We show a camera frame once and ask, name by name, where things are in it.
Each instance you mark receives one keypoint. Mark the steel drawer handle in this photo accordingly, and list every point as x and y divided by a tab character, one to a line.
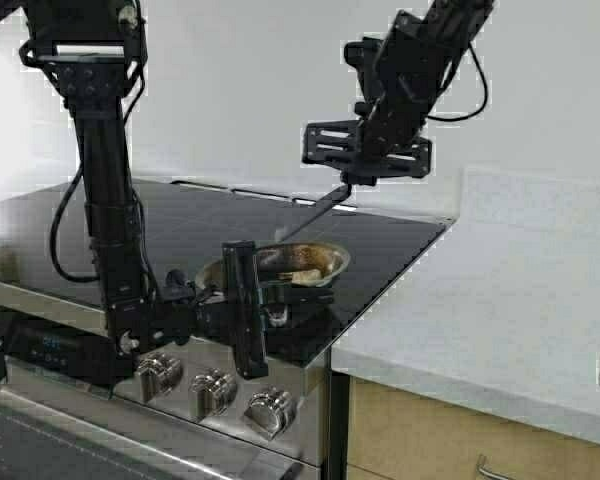
485	472

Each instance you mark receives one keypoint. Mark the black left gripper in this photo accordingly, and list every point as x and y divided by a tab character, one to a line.
229	306

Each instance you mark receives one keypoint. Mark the steel frying pan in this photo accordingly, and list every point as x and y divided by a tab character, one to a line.
333	260

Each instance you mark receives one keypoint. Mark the wooden base cabinet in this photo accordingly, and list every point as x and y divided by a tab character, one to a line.
398	435

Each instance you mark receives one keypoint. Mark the black spatula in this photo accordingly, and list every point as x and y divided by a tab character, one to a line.
304	215

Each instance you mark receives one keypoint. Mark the left steel stove knob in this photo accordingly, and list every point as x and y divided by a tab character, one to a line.
157	374

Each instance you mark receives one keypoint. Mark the stainless steel kitchen stove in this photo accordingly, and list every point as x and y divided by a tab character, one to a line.
62	418

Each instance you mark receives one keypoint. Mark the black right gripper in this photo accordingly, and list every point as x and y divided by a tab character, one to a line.
338	145

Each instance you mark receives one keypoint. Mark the steel stove knob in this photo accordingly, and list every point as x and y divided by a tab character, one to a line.
211	393
157	374
270	412

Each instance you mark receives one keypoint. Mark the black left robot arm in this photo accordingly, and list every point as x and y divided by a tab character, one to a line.
94	54

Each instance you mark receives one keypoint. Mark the right steel stove knob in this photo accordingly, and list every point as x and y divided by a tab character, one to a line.
270	412

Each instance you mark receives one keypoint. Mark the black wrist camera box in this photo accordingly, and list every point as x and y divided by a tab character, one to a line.
361	55

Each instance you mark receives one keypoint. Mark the raw grey shrimp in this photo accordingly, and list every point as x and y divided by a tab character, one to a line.
306	277

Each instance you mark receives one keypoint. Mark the middle steel stove knob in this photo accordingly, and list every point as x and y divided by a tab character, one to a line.
211	393

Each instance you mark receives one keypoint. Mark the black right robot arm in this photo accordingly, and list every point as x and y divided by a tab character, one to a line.
402	76

